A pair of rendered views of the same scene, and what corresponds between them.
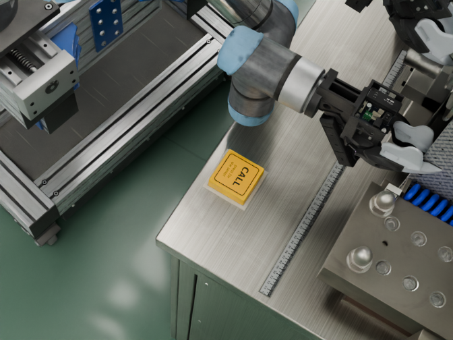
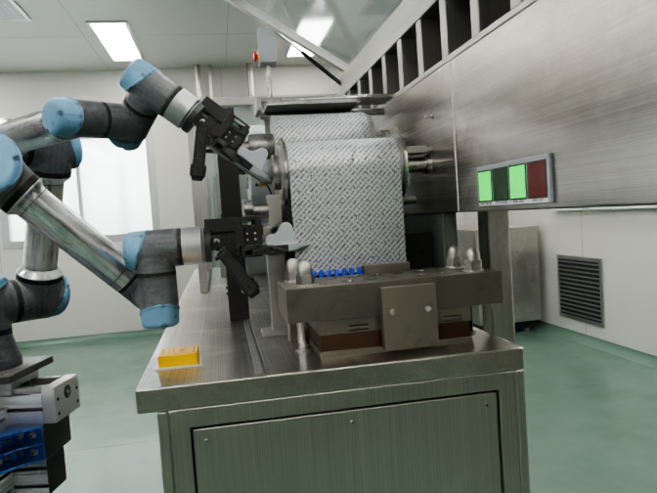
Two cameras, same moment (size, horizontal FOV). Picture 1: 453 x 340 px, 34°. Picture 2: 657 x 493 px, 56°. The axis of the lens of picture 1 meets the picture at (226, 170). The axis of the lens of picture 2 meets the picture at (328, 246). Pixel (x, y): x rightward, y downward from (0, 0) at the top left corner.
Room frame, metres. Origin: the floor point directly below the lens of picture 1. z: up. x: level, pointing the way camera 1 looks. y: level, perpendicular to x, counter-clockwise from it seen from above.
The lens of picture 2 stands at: (-0.64, 0.32, 1.16)
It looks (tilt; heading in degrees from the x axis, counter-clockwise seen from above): 3 degrees down; 329
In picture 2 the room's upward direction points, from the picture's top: 4 degrees counter-clockwise
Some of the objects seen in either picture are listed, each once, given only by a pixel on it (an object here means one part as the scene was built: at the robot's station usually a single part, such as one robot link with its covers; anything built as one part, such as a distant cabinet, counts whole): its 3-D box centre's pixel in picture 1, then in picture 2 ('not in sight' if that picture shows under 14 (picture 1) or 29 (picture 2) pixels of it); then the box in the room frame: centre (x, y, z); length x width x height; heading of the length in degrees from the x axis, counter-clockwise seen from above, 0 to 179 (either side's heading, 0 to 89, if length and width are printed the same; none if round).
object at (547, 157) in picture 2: not in sight; (510, 183); (0.06, -0.45, 1.18); 0.25 x 0.01 x 0.07; 159
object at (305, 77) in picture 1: (305, 85); (194, 246); (0.56, -0.09, 1.11); 0.08 x 0.05 x 0.08; 159
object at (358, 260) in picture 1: (362, 256); (304, 273); (0.33, -0.21, 1.05); 0.04 x 0.04 x 0.04
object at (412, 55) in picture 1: (414, 52); (247, 208); (0.61, -0.23, 1.18); 0.04 x 0.02 x 0.04; 159
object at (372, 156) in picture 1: (378, 150); (266, 249); (0.49, -0.21, 1.09); 0.09 x 0.05 x 0.02; 68
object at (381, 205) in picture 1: (384, 200); (292, 269); (0.43, -0.24, 1.05); 0.04 x 0.04 x 0.04
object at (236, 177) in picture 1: (236, 177); (179, 356); (0.48, -0.02, 0.91); 0.07 x 0.07 x 0.02; 69
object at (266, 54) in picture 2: not in sight; (263, 48); (1.05, -0.52, 1.66); 0.07 x 0.07 x 0.10; 68
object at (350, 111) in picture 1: (353, 110); (235, 239); (0.53, -0.17, 1.12); 0.12 x 0.08 x 0.09; 69
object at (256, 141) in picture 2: not in sight; (261, 147); (0.79, -0.36, 1.33); 0.06 x 0.06 x 0.06; 69
